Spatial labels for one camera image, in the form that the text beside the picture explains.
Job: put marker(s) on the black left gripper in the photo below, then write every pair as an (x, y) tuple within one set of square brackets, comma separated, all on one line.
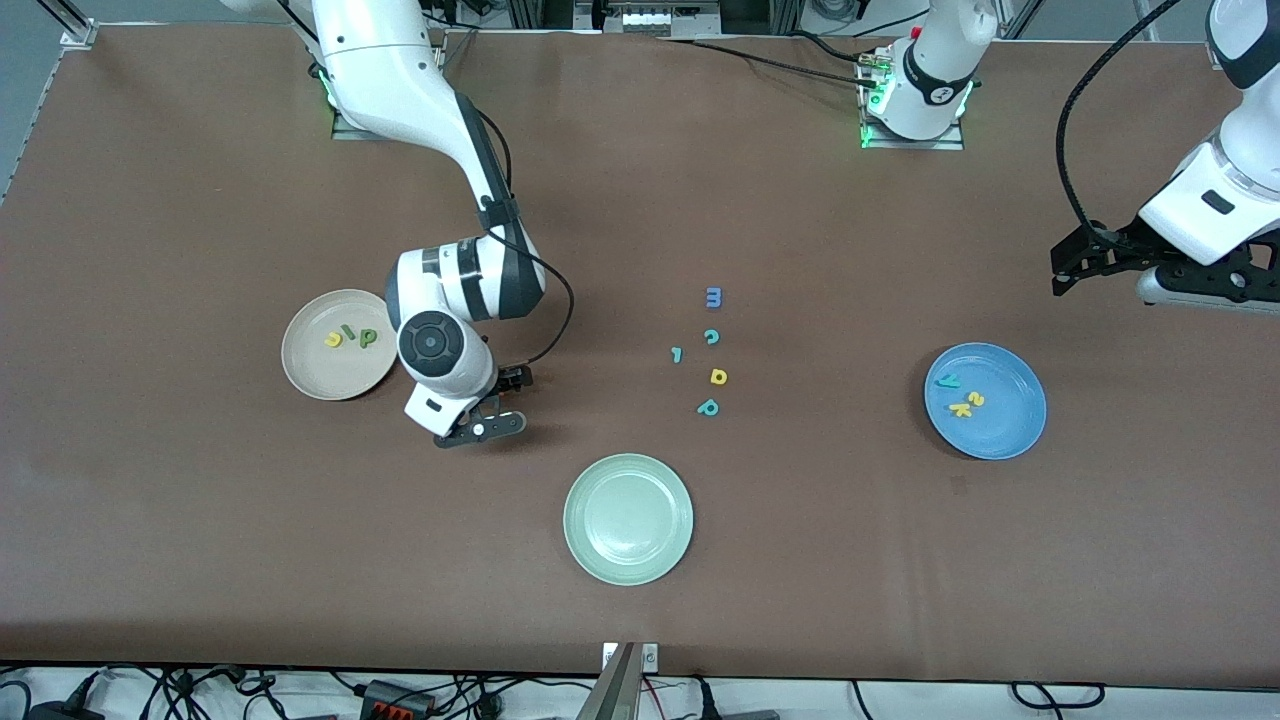
[(1122, 247)]

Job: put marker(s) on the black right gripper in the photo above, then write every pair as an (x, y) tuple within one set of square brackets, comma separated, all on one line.
[(510, 379)]

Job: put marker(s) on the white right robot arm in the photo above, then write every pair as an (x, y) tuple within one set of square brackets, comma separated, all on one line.
[(380, 70)]

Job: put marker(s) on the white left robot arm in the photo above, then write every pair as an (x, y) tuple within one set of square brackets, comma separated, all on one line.
[(935, 60)]

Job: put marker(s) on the pale green plate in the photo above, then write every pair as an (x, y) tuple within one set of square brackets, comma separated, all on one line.
[(628, 520)]

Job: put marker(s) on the blue plate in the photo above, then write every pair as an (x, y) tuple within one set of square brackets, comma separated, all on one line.
[(1005, 420)]

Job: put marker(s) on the teal foam letter p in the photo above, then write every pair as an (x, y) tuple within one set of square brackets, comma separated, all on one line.
[(708, 408)]

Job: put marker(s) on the beige brown plate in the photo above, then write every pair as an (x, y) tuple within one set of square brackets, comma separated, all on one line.
[(320, 370)]

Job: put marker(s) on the grey metal beam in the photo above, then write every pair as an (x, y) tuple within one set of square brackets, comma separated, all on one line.
[(615, 695)]

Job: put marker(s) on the black orange power strip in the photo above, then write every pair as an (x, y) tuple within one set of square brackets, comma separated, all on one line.
[(395, 700)]

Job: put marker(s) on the grey terminal block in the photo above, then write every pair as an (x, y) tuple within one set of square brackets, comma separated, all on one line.
[(650, 18)]

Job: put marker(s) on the black power adapter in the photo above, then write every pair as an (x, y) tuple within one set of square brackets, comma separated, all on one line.
[(60, 712)]

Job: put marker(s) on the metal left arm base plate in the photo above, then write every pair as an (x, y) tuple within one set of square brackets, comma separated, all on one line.
[(950, 143)]

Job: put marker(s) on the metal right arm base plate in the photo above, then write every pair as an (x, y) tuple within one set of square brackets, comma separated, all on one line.
[(345, 133)]

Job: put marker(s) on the white mounting bracket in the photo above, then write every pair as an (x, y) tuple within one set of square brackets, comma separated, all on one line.
[(650, 657)]

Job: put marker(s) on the aluminium corner bracket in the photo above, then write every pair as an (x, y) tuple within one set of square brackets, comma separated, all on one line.
[(78, 34)]

